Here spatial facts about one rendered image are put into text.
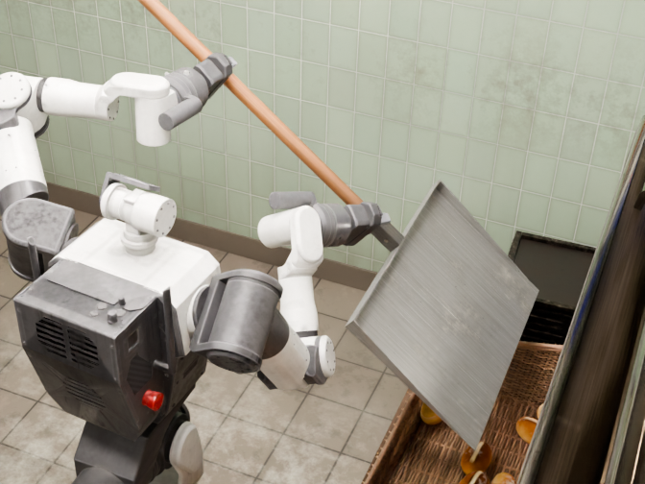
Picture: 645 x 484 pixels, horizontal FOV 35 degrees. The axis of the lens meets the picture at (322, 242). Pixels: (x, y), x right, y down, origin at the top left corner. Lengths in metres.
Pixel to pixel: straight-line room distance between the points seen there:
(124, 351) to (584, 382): 0.70
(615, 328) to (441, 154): 1.87
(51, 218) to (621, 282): 0.98
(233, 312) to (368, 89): 1.91
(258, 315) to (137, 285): 0.20
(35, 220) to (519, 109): 1.87
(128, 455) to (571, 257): 1.39
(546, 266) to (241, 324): 1.28
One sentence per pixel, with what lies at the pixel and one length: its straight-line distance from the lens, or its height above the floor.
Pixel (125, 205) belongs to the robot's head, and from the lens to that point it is 1.70.
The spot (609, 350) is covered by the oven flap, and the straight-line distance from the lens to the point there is 1.63.
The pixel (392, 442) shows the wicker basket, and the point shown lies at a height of 0.72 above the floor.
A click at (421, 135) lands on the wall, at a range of 3.45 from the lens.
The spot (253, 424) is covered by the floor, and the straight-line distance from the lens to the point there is 3.38.
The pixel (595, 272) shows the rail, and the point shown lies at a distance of 1.73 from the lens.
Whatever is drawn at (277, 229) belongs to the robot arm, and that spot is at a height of 1.31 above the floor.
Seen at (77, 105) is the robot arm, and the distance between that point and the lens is 1.97.
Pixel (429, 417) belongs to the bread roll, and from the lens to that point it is 2.55.
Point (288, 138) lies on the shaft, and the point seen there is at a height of 1.38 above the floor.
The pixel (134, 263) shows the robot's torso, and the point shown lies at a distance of 1.73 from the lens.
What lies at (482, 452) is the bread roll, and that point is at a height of 0.64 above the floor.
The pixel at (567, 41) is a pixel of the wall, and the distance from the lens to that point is 3.18.
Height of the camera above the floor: 2.46
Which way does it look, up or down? 36 degrees down
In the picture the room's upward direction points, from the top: 2 degrees clockwise
